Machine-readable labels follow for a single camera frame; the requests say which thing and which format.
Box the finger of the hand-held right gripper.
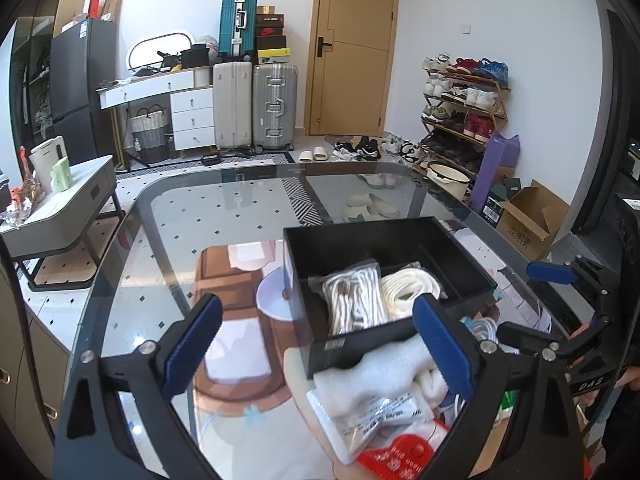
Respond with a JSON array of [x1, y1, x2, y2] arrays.
[[497, 321, 571, 357], [526, 257, 608, 286]]

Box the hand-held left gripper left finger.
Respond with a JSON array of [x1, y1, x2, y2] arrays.
[[52, 294, 223, 480]]

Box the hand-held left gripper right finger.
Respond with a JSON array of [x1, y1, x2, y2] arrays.
[[412, 294, 591, 480]]

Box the white fleece sock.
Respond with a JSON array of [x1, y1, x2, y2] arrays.
[[415, 367, 451, 411]]

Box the green packet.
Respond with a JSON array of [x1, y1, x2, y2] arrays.
[[492, 390, 521, 428]]

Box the white cable coil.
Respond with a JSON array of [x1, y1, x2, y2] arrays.
[[380, 266, 447, 321]]

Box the silver foil packet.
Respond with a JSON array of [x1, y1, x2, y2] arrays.
[[306, 390, 438, 465]]

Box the black storage box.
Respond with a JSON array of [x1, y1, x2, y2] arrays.
[[282, 216, 498, 380]]

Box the bagged white cable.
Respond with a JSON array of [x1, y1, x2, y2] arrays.
[[307, 259, 391, 336]]

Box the red packet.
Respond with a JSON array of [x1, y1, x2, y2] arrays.
[[357, 435, 451, 480]]

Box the person's right hand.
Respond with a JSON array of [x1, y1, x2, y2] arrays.
[[570, 321, 640, 390]]

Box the open cardboard box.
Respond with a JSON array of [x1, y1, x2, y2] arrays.
[[495, 179, 571, 261]]

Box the printed cartoon table mat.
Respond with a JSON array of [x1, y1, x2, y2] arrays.
[[190, 220, 601, 480]]

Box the dark green box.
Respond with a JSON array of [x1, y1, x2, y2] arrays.
[[482, 187, 521, 223]]

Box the purple yoga mat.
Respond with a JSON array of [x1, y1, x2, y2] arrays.
[[470, 132, 521, 213]]

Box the cream enamel basin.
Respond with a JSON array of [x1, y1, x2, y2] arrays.
[[425, 161, 473, 197]]

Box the beige slipper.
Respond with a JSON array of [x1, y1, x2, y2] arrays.
[[367, 192, 401, 218], [342, 195, 373, 223]]

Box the beige cabinet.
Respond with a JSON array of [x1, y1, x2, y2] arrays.
[[0, 260, 71, 441]]

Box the striped floor rug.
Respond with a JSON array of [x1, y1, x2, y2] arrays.
[[116, 152, 323, 226]]

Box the grey side table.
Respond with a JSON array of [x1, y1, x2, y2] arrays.
[[0, 154, 126, 293]]

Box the group of assorted sneakers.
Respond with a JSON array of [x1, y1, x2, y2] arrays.
[[421, 51, 510, 166]]

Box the wooden shoe rack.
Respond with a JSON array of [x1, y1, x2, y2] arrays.
[[419, 52, 512, 171]]

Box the scattered black white shoes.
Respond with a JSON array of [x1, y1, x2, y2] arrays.
[[332, 132, 426, 163]]

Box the wicker basket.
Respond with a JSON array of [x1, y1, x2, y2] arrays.
[[130, 106, 171, 165]]

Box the crumpled snack wrappers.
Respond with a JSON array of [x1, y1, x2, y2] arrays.
[[0, 145, 46, 228]]

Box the white kettle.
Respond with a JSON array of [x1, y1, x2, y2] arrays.
[[28, 135, 68, 193]]

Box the white vanity desk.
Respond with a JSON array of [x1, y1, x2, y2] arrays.
[[96, 67, 217, 153]]

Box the white suitcase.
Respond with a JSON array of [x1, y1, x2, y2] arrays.
[[212, 61, 253, 151]]

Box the silver suitcase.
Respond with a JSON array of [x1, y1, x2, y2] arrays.
[[251, 63, 299, 151]]

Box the wooden door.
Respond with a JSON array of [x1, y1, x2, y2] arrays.
[[304, 0, 401, 137]]

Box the black fridge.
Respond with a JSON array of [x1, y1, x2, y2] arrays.
[[49, 18, 118, 161]]

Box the black bag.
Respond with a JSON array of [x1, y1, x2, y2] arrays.
[[180, 44, 217, 68]]

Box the oval mirror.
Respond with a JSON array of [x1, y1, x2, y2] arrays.
[[125, 30, 195, 75]]

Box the dark glass cabinet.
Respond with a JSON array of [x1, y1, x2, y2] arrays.
[[9, 15, 56, 171]]

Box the stack of shoe boxes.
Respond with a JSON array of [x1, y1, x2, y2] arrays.
[[255, 5, 291, 65]]

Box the teal suitcase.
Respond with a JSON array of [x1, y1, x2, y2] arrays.
[[218, 0, 259, 58]]

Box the blue white cable bundle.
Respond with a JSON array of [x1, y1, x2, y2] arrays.
[[460, 316, 501, 343]]

